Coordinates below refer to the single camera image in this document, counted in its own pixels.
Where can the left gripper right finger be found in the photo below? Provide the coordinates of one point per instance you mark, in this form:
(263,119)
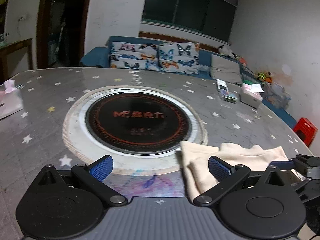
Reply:
(230,178)

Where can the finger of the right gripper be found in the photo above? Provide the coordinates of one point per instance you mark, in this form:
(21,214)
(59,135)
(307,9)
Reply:
(283,165)

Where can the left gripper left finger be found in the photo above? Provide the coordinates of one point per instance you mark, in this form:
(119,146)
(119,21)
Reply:
(91,177)

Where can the red plastic stool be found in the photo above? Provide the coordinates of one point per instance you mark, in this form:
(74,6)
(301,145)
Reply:
(305,130)

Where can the round black induction cooktop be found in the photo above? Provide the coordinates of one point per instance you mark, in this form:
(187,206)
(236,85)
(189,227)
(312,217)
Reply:
(141,128)

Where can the clear plastic storage bin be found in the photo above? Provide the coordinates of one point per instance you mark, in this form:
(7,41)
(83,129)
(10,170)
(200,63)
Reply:
(276,95)

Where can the white tissue box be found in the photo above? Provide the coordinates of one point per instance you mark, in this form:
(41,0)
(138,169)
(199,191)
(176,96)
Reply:
(251,95)

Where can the yellow plush toy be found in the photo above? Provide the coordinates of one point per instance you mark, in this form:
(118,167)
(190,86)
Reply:
(264,77)

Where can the white rectangular device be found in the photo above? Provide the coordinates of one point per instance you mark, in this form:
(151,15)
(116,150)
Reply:
(221,85)

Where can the grey cushion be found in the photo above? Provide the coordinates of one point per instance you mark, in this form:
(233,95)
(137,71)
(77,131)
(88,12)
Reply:
(225,69)

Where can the blue sofa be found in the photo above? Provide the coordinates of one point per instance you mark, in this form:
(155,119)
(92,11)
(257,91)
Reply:
(99,56)

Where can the left butterfly pillow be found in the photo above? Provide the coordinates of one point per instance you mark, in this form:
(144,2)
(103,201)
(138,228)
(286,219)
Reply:
(127,55)

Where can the butterfly pillow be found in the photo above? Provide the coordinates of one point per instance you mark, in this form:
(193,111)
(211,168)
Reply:
(179,57)
(127,55)

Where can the black white plush toy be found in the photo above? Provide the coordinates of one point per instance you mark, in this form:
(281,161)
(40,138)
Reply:
(226,51)

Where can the right butterfly pillow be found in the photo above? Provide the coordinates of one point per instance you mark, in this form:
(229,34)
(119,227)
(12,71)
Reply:
(179,57)

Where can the wooden side table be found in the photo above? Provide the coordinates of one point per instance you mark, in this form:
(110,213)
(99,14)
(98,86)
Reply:
(15,58)

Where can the dark window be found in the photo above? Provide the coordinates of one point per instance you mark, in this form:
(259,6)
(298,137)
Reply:
(212,18)

